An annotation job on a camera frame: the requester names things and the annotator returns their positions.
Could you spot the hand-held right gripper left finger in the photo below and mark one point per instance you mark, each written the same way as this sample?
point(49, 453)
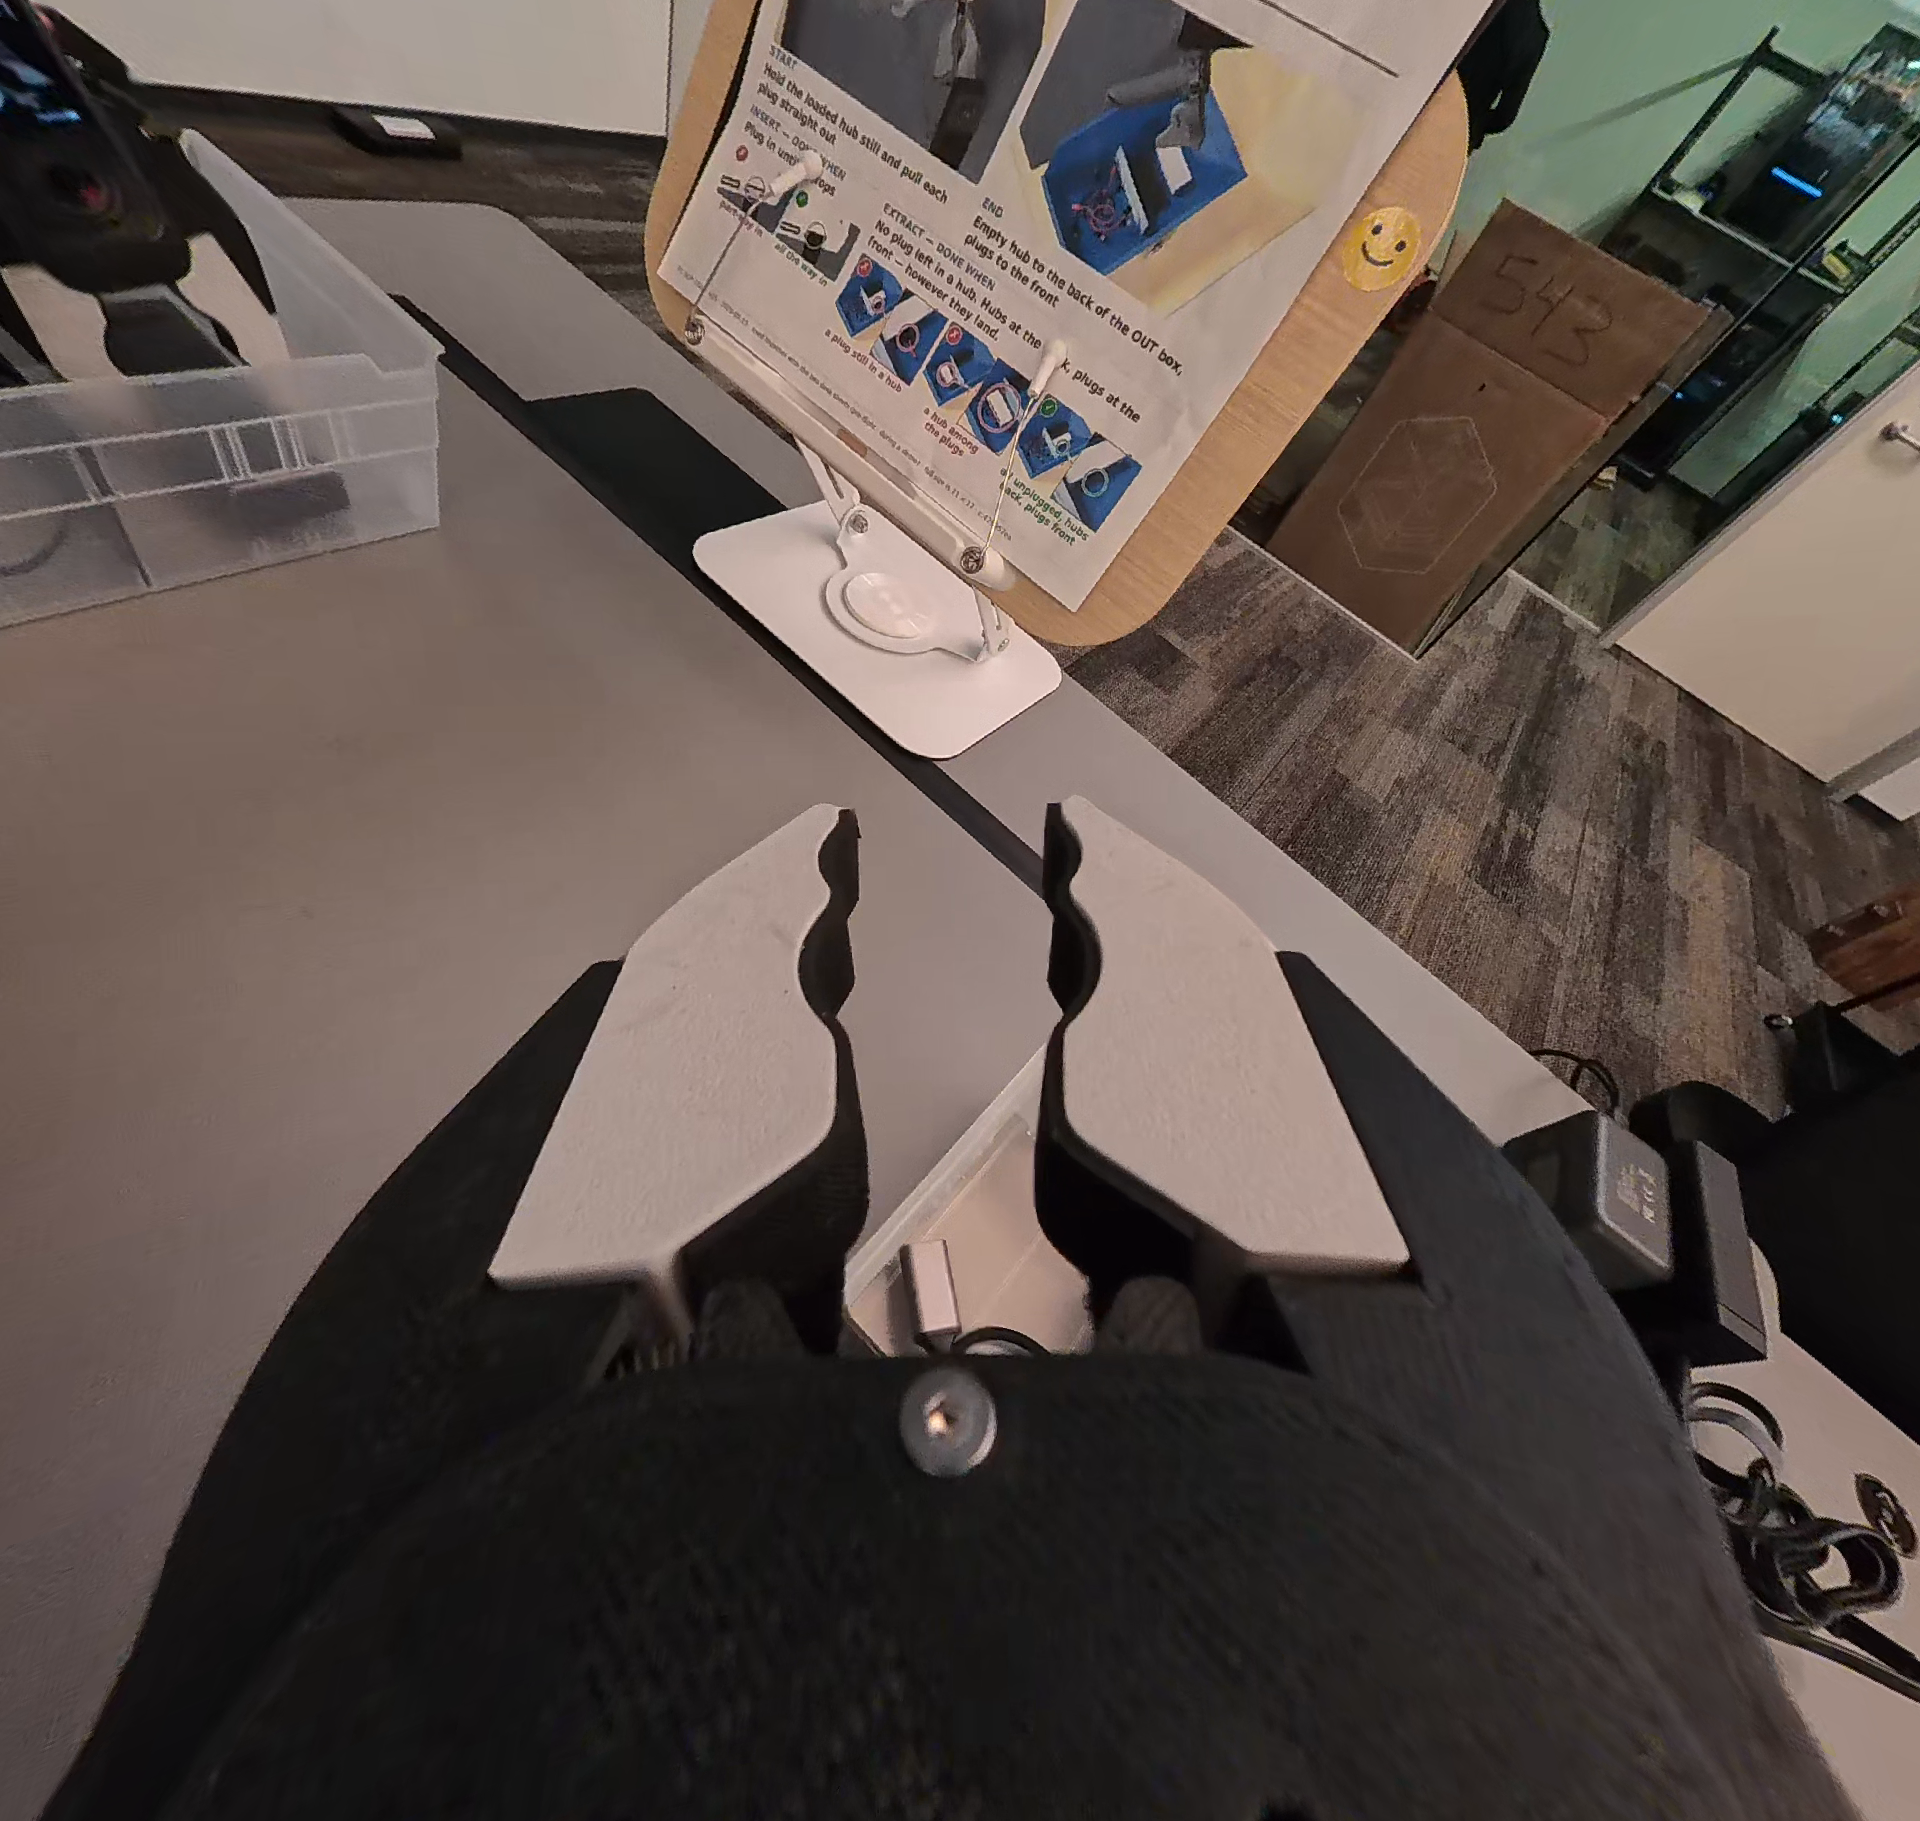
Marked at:
point(690, 1101)

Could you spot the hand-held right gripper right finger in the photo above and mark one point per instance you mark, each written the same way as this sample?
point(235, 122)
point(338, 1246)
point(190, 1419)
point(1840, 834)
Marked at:
point(1216, 1101)

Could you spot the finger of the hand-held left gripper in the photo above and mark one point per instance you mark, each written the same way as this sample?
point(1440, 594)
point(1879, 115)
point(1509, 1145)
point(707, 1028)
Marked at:
point(241, 306)
point(46, 327)

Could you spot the clear plastic storage box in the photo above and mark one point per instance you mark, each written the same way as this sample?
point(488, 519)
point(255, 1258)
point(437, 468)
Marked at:
point(960, 1161)
point(360, 351)

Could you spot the instruction poster board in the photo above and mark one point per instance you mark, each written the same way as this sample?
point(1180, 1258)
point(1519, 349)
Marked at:
point(960, 127)

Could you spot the white cabinet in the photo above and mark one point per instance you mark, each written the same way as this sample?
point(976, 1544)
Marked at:
point(1800, 621)

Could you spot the brown cardboard box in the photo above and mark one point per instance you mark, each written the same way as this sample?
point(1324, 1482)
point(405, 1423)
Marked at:
point(1501, 397)

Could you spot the black metal shelf rack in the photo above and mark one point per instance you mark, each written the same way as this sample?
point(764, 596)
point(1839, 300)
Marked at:
point(1800, 202)

